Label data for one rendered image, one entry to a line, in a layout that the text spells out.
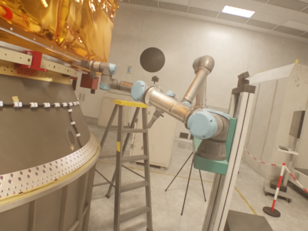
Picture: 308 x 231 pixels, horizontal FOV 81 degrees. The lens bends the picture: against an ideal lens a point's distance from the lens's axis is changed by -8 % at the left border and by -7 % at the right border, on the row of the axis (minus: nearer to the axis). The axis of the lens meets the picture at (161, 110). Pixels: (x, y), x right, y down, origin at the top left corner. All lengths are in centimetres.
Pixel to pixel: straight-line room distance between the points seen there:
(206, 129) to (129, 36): 821
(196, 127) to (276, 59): 905
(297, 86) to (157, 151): 402
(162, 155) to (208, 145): 355
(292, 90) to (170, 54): 490
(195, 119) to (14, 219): 84
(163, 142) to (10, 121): 374
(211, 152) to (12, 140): 87
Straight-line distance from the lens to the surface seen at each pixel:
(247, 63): 916
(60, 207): 118
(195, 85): 142
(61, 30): 136
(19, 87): 106
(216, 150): 97
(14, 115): 99
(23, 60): 106
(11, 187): 92
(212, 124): 82
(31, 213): 102
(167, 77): 836
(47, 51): 130
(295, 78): 603
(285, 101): 586
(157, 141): 442
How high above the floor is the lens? 162
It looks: 3 degrees down
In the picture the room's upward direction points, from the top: 10 degrees clockwise
